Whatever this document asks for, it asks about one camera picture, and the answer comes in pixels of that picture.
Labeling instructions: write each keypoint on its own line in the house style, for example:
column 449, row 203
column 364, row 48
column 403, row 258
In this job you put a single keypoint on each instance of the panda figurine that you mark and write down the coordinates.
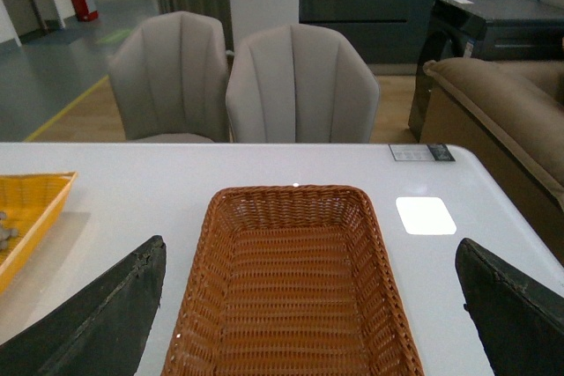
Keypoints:
column 6, row 233

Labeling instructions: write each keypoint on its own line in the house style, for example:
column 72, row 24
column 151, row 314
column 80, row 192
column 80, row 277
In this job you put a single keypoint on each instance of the brown sofa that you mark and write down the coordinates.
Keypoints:
column 510, row 116

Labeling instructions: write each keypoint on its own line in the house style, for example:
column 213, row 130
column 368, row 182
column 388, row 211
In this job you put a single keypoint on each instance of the black appliance cabinet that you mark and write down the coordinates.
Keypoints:
column 491, row 30

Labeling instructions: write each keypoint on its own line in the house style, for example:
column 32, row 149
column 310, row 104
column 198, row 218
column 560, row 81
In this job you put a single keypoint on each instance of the yellow woven basket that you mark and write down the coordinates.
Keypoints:
column 33, row 203

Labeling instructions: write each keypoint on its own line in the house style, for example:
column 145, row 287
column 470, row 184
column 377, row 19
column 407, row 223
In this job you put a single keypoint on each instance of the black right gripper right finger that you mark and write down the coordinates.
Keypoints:
column 518, row 319

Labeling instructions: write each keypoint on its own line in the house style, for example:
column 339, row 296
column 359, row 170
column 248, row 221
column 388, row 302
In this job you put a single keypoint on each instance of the brown wicker basket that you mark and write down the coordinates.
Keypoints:
column 291, row 281

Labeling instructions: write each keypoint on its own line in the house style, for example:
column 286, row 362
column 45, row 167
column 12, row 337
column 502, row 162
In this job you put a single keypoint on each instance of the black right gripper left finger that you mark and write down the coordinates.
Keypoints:
column 102, row 329

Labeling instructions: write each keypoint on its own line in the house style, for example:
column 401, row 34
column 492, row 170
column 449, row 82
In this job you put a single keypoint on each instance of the right grey upholstered chair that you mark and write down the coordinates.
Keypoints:
column 300, row 84

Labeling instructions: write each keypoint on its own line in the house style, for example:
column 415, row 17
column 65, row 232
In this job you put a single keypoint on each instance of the left grey upholstered chair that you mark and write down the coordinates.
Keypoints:
column 169, row 80

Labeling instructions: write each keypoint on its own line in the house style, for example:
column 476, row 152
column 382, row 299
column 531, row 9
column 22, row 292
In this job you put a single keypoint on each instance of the grey upholstered chair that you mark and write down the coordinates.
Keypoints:
column 300, row 84
column 169, row 80

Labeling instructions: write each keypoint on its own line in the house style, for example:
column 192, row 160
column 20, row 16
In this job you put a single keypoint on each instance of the label sticker on table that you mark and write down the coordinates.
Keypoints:
column 421, row 152

